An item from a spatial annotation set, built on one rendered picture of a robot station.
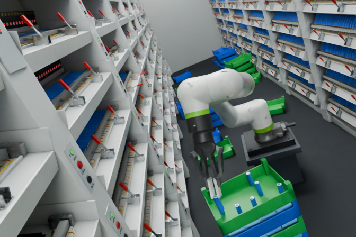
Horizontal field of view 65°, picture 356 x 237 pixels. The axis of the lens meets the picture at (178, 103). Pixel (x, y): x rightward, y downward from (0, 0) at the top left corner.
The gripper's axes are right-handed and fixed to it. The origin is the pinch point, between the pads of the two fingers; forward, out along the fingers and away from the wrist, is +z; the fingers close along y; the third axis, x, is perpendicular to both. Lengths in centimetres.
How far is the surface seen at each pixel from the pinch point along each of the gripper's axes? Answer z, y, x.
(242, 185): 7.1, -3.4, -24.1
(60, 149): -26, 11, 52
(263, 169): 2.4, -12.5, -28.2
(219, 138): -3, 37, -131
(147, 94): -49, 64, -77
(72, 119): -32, 17, 41
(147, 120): -30, 47, -42
